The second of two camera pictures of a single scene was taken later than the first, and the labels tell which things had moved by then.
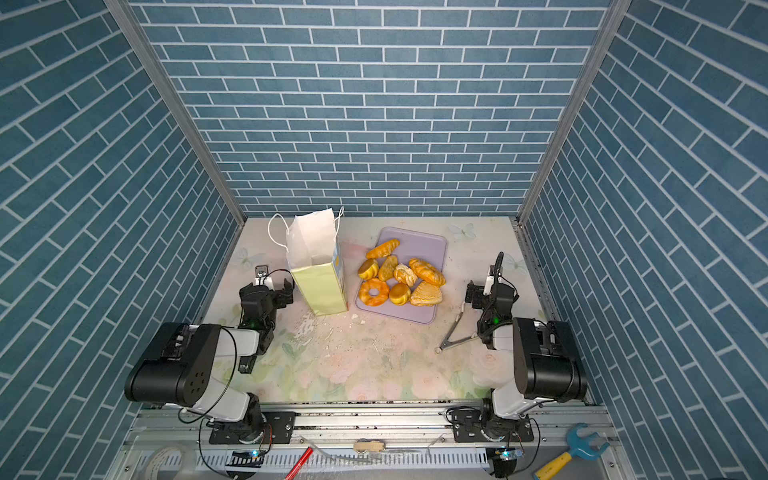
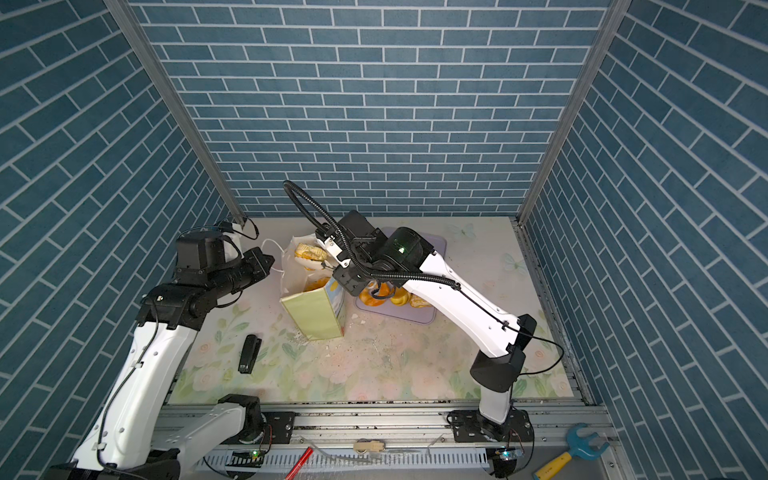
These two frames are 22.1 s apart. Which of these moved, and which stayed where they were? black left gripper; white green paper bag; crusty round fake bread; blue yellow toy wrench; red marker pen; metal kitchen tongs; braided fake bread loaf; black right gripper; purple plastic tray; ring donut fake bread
Moved: braided fake bread loaf; black left gripper; white green paper bag; crusty round fake bread; black right gripper; metal kitchen tongs
Stayed: ring donut fake bread; blue yellow toy wrench; purple plastic tray; red marker pen
